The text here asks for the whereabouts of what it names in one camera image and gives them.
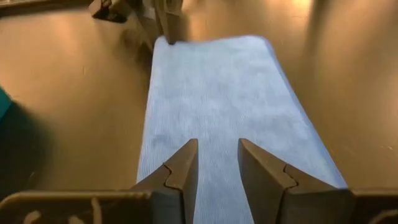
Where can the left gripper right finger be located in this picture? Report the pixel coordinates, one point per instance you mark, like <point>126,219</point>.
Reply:
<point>267,186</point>

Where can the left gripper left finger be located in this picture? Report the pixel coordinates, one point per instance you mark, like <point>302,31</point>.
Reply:
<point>177,183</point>

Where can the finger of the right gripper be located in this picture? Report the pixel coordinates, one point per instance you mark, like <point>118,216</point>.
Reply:
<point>172,21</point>

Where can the blue microfiber towel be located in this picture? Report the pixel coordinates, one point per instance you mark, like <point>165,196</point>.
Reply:
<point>224,102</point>

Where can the teal plastic bin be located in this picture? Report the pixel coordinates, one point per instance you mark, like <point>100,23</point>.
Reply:
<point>3,102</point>

